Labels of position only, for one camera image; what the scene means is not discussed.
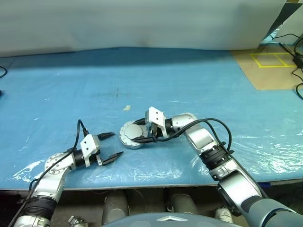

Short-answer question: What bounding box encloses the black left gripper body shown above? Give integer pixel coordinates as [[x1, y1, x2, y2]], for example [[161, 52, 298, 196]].
[[94, 136, 104, 167]]

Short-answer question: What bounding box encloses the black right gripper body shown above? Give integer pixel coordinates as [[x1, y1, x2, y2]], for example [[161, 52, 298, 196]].
[[147, 122, 164, 140]]

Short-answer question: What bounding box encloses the silver scalloped housing lid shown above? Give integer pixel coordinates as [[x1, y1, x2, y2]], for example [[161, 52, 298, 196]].
[[119, 120, 153, 147]]

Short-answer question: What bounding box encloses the silver motor housing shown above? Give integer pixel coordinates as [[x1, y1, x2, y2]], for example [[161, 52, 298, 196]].
[[120, 139, 149, 150]]

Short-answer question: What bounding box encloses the blue plastic table cover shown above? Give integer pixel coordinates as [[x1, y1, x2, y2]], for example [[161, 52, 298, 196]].
[[0, 46, 303, 191]]

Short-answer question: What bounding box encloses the dark rounded grey shape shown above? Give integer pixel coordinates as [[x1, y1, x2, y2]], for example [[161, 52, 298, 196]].
[[103, 190, 130, 223], [169, 193, 200, 215]]

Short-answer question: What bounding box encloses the small metal clip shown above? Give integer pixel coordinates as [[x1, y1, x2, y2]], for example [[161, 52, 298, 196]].
[[68, 214, 86, 227]]

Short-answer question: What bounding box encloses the grey-blue robot torso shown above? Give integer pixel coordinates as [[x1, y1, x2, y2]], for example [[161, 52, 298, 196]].
[[101, 212, 228, 227]]

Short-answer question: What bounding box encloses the white crumpled object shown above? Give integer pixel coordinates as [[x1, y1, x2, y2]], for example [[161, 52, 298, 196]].
[[214, 206, 234, 223]]

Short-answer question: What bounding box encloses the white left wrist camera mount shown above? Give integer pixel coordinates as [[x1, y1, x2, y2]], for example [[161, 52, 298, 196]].
[[80, 134, 101, 168]]

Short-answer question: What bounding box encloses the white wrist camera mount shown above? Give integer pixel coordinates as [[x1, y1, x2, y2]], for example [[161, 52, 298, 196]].
[[80, 134, 101, 168], [144, 106, 168, 139]]

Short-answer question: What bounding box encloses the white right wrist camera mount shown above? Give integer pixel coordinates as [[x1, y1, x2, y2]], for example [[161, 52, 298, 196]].
[[144, 106, 168, 139]]

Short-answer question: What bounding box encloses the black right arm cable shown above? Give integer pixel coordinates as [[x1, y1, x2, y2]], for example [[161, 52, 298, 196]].
[[151, 118, 234, 155]]

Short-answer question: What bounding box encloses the thin black floor cable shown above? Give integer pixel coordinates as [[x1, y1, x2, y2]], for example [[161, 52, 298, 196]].
[[271, 32, 303, 100]]

